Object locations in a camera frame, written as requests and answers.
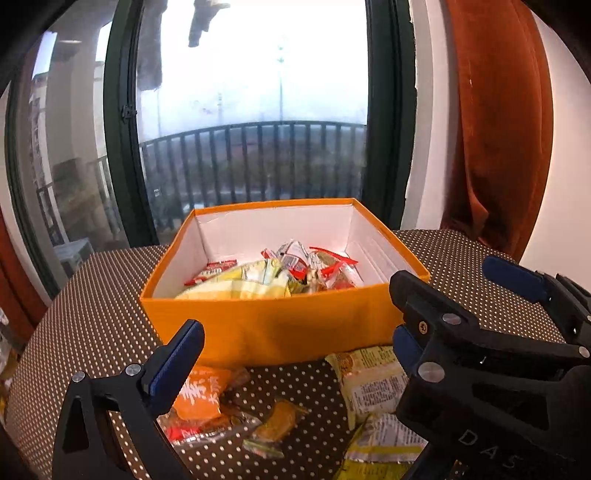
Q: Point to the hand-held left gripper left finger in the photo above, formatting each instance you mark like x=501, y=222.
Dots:
x=175, y=364

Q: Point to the hanging dark garment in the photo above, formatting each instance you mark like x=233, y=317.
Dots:
x=198, y=27

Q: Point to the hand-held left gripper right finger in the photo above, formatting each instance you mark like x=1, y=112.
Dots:
x=405, y=346

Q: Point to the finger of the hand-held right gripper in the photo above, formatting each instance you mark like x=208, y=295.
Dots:
x=425, y=300
x=515, y=277

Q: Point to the large yellow snack packet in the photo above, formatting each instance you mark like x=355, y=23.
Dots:
x=240, y=284

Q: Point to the red white snack packet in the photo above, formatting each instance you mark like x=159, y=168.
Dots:
x=207, y=273

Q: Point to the black balcony railing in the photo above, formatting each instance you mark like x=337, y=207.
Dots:
x=277, y=123

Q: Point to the dark green window frame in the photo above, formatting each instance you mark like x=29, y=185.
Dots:
x=122, y=161

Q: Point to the brown dotted tablecloth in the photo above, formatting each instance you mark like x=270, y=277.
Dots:
x=92, y=300

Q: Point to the pale apartment building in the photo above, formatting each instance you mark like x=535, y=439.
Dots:
x=39, y=101

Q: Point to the rust orange curtain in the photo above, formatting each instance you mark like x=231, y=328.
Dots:
x=498, y=138
x=18, y=286

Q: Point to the yellow silver snack packet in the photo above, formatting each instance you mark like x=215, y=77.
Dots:
x=383, y=438

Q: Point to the orange cardboard box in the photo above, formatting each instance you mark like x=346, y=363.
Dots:
x=277, y=332

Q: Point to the small orange candy packet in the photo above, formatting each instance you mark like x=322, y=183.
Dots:
x=277, y=420

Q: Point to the hanging grey garment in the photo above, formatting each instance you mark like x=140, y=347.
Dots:
x=150, y=55

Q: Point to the grey plastic stool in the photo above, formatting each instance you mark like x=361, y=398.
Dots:
x=74, y=251

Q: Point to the small yellow labelled snack packet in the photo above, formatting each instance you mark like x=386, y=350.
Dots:
x=369, y=387

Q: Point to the orange snack packet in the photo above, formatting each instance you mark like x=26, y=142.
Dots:
x=198, y=392

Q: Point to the small red snack packet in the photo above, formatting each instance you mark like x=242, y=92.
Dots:
x=332, y=265

